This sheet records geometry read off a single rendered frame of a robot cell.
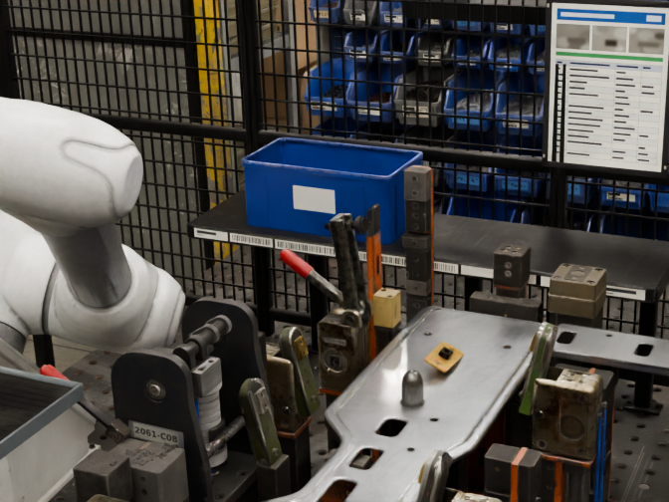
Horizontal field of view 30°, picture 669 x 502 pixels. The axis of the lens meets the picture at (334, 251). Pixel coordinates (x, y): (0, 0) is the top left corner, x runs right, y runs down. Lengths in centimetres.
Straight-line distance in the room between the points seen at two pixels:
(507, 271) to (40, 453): 83
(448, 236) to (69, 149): 95
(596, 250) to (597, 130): 21
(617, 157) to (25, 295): 105
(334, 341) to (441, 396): 21
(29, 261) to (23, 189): 60
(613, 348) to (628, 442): 39
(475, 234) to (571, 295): 33
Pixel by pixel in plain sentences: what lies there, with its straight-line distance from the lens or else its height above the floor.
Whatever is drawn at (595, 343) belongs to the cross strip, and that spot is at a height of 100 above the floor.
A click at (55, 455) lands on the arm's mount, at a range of 220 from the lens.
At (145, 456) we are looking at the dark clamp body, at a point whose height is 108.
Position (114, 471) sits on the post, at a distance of 148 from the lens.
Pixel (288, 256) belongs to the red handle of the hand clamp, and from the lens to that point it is 192.
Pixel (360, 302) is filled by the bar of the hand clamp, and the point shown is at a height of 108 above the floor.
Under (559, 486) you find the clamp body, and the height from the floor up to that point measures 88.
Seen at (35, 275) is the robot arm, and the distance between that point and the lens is 213.
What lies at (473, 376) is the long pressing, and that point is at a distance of 185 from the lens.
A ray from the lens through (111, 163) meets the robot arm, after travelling 154.
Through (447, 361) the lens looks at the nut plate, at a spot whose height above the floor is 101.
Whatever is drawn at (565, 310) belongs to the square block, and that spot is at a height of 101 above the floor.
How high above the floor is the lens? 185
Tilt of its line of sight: 21 degrees down
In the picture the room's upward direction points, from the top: 2 degrees counter-clockwise
